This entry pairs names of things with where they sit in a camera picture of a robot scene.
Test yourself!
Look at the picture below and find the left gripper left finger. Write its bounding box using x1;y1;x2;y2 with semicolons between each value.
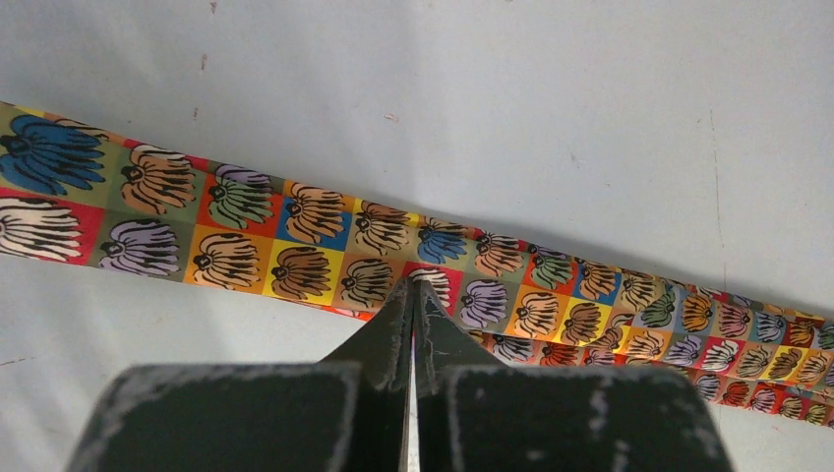
68;278;414;471

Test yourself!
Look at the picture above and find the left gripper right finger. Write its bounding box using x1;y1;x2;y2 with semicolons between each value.
414;282;732;471

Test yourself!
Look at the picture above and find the colourful patterned tie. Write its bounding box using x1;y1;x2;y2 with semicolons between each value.
1;103;833;427

